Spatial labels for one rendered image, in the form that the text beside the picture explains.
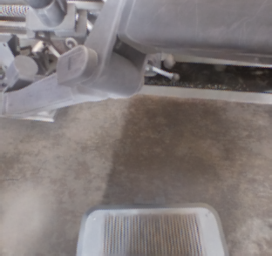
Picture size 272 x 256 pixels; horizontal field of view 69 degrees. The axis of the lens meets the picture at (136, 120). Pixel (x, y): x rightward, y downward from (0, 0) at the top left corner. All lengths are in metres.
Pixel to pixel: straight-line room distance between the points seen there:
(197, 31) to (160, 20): 0.05
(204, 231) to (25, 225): 0.83
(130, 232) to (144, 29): 0.69
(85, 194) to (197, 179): 0.61
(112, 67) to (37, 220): 1.02
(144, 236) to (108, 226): 0.13
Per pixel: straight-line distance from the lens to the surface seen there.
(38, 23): 0.53
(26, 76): 0.56
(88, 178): 1.17
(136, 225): 0.80
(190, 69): 1.11
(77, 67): 0.26
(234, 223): 1.16
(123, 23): 0.25
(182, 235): 0.81
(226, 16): 0.19
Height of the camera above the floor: 1.05
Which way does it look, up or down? 51 degrees down
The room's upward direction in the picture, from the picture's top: 2 degrees counter-clockwise
